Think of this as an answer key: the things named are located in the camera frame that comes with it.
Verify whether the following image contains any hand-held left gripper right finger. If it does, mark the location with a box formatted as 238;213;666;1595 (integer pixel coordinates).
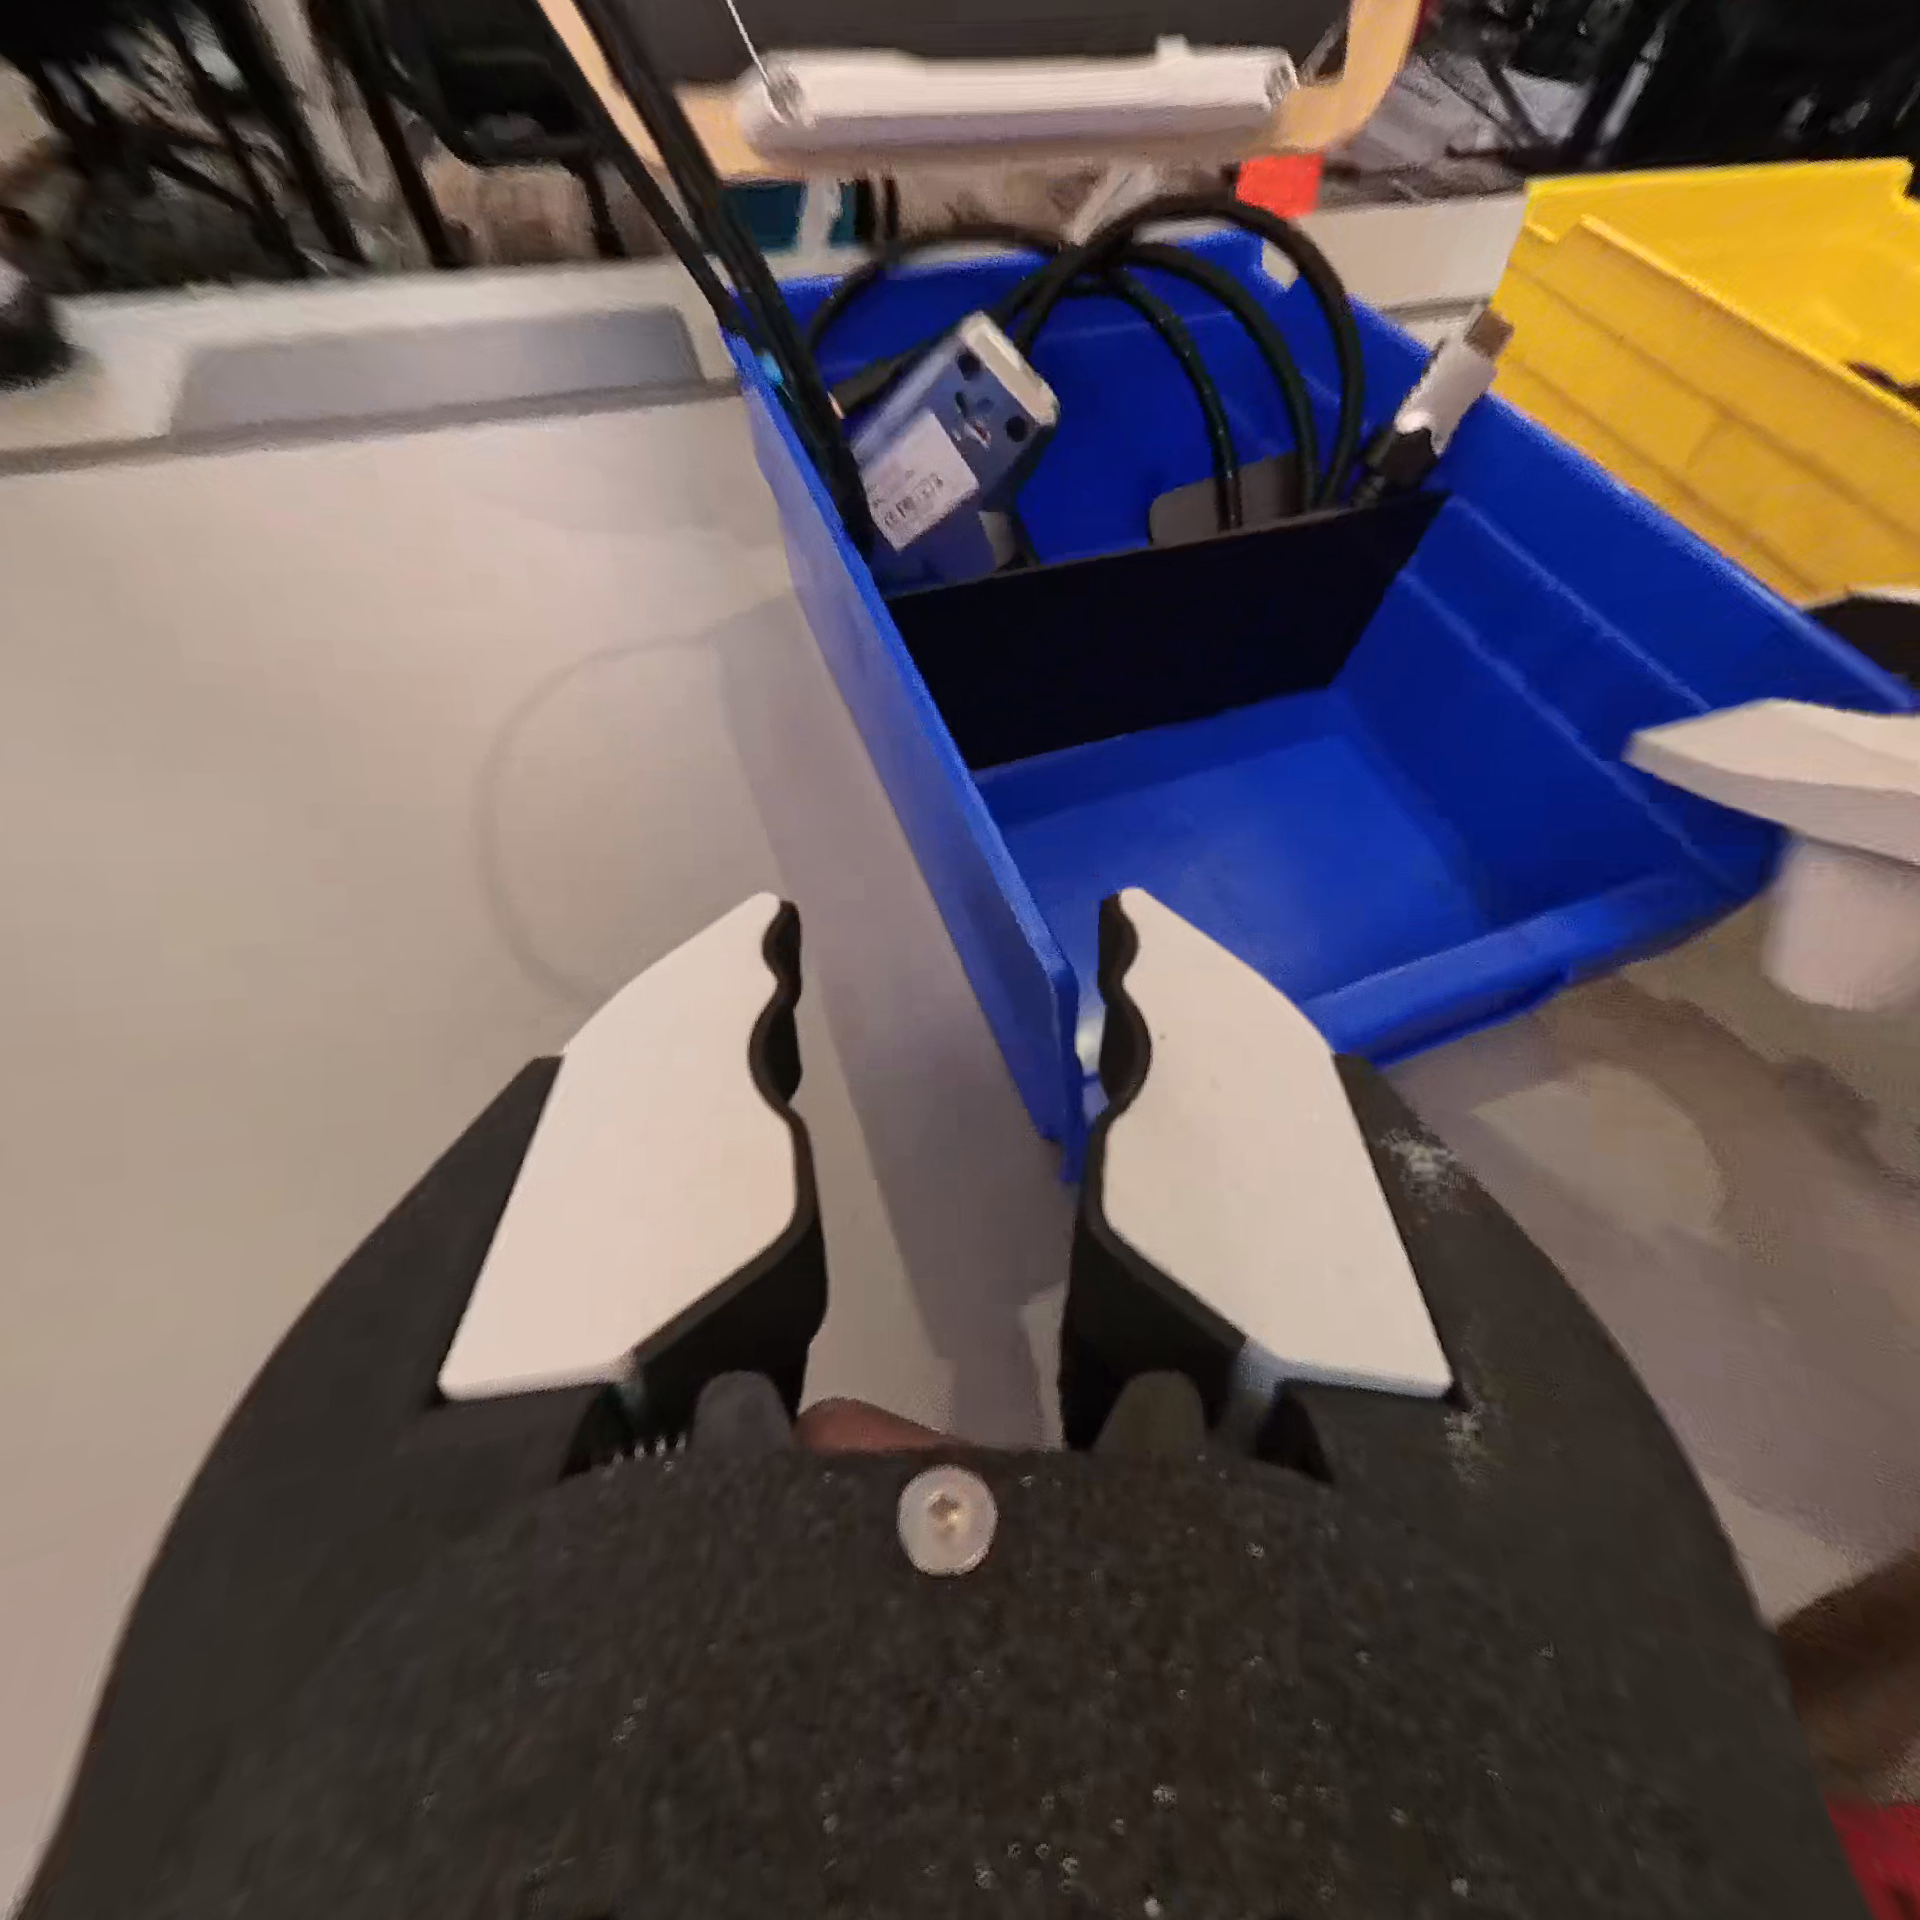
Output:
1059;886;1456;1453

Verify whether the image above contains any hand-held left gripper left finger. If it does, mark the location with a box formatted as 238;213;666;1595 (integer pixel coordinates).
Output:
437;893;833;1450

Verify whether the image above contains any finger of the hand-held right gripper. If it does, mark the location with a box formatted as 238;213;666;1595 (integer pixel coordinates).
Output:
1624;697;1920;1010
1798;587;1920;681

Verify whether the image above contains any yellow storage bin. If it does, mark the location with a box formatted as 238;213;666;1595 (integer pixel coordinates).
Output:
1493;157;1920;602

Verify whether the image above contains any blue storage bin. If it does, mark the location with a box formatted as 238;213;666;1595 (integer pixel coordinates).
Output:
725;225;1914;1186

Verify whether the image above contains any silver plug cable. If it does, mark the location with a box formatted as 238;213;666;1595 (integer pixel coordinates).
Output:
1358;299;1518;496

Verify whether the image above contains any thin black green-plug cable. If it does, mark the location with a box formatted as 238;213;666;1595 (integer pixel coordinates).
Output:
1036;195;1370;529

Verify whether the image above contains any silver switch box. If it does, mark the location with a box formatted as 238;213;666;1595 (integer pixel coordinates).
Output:
843;312;1064;584

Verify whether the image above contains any black braided blue-plug cable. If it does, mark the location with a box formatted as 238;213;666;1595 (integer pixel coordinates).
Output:
569;0;881;548

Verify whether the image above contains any grey desk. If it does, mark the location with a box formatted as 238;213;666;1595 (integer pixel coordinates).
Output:
0;195;1920;1920

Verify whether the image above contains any black divider of blue bin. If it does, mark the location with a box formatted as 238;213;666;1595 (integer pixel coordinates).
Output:
884;492;1449;771

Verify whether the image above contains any white stand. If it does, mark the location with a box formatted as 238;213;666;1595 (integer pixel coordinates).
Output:
738;45;1300;169

